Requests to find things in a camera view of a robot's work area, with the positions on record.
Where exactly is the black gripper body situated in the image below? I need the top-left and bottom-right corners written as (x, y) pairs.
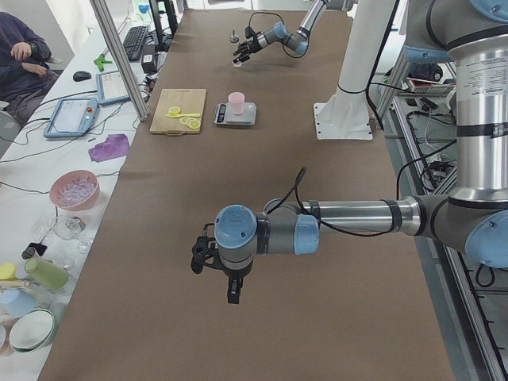
top-left (223, 265), bottom-right (251, 287)
top-left (237, 37), bottom-right (260, 56)

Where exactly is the pink plastic cup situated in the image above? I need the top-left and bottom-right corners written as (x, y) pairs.
top-left (228, 91), bottom-right (244, 115)

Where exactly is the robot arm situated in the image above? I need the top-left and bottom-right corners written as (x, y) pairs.
top-left (192, 1), bottom-right (507, 304)
top-left (232, 0), bottom-right (329, 66)

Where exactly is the silver digital kitchen scale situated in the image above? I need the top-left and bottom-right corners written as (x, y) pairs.
top-left (214, 102), bottom-right (257, 126)

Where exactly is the green cup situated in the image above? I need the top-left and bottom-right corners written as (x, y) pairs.
top-left (25, 257), bottom-right (68, 291)

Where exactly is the light blue cup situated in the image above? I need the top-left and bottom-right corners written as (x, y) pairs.
top-left (1, 288), bottom-right (37, 318)

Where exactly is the yellow cup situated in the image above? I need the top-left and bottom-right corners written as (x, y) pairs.
top-left (0, 263), bottom-right (17, 281)

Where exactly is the bamboo cutting board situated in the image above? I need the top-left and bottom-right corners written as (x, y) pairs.
top-left (149, 89), bottom-right (206, 136)

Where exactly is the yellow plastic knife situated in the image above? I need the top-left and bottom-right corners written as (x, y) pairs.
top-left (166, 113), bottom-right (201, 118)

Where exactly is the lemon slice by knife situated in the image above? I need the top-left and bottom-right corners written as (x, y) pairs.
top-left (167, 106), bottom-right (181, 115)

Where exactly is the black keyboard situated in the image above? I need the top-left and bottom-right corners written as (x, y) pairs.
top-left (122, 25), bottom-right (149, 62)

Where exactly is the teach pendant far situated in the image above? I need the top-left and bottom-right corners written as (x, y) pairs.
top-left (95, 71), bottom-right (130, 106)

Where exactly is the teach pendant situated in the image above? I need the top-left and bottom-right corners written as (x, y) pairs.
top-left (95, 71), bottom-right (130, 106)
top-left (43, 98), bottom-right (98, 138)

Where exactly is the purple cloth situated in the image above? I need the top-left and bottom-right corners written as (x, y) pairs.
top-left (88, 133), bottom-right (130, 163)

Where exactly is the black computer mouse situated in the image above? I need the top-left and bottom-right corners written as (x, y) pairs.
top-left (72, 71), bottom-right (91, 83)

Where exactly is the teach pendant near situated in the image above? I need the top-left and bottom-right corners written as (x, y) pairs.
top-left (43, 98), bottom-right (98, 138)

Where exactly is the clear glass bowl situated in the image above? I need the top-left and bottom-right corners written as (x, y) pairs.
top-left (52, 215), bottom-right (86, 241)

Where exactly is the pink bowl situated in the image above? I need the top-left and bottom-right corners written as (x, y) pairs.
top-left (49, 170), bottom-right (100, 211)

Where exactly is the person in dark clothes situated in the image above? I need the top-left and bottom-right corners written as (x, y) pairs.
top-left (1, 12), bottom-right (59, 126)

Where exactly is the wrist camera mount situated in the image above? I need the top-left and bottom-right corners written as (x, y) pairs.
top-left (190, 223), bottom-right (221, 275)
top-left (244, 25), bottom-right (256, 39)

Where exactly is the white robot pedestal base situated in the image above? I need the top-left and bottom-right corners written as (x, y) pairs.
top-left (314, 0), bottom-right (398, 140)

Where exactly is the aluminium frame post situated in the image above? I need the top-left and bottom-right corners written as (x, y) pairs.
top-left (90, 0), bottom-right (148, 121)

